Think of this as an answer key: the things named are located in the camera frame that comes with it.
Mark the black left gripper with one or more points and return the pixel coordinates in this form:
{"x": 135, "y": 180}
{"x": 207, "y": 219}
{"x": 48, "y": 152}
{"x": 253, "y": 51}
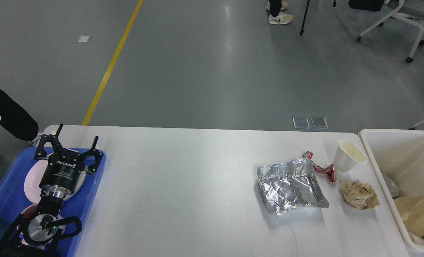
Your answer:
{"x": 62, "y": 173}

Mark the brown paper sheet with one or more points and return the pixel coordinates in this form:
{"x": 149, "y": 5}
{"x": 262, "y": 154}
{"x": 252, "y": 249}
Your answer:
{"x": 411, "y": 211}

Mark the pink plate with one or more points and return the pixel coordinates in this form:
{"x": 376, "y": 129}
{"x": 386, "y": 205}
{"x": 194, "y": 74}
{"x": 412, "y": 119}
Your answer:
{"x": 32, "y": 181}

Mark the white paper cup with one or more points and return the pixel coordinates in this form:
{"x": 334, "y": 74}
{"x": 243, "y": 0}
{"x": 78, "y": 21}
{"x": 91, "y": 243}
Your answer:
{"x": 347, "y": 157}
{"x": 416, "y": 240}

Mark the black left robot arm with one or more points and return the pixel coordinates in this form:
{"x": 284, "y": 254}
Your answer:
{"x": 45, "y": 197}

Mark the cream plastic bin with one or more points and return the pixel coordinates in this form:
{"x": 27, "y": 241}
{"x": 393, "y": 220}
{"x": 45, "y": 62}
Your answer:
{"x": 400, "y": 155}

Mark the clear plastic wrap in bin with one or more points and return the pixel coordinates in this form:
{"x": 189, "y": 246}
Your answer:
{"x": 392, "y": 187}

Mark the crumpled brown paper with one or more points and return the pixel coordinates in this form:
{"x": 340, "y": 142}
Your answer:
{"x": 358, "y": 195}

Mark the tipped white paper cup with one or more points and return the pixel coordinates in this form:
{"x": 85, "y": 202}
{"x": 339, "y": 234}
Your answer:
{"x": 347, "y": 157}

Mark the small red object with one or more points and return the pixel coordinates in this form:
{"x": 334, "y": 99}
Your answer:
{"x": 328, "y": 171}

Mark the white floor label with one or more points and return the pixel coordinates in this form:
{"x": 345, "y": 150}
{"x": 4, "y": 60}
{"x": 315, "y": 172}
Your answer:
{"x": 84, "y": 38}

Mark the right metal floor plate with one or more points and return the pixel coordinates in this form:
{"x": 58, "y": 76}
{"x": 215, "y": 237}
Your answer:
{"x": 319, "y": 123}

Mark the metal floor plate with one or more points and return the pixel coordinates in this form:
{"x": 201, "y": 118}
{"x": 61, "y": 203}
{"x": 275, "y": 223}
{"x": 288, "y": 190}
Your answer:
{"x": 301, "y": 123}
{"x": 319, "y": 123}

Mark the left metal floor plate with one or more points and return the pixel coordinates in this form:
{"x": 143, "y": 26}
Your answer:
{"x": 301, "y": 123}

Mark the crumpled aluminium foil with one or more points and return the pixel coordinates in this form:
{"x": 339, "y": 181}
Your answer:
{"x": 290, "y": 185}

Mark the white office chair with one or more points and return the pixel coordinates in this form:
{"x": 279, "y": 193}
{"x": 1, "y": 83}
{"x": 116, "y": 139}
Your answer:
{"x": 405, "y": 11}

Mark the black tripod leg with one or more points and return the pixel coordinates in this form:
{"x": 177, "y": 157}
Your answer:
{"x": 304, "y": 18}

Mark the person with white sneakers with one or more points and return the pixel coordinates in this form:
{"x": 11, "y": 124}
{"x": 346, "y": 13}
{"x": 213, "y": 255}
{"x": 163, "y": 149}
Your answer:
{"x": 277, "y": 16}

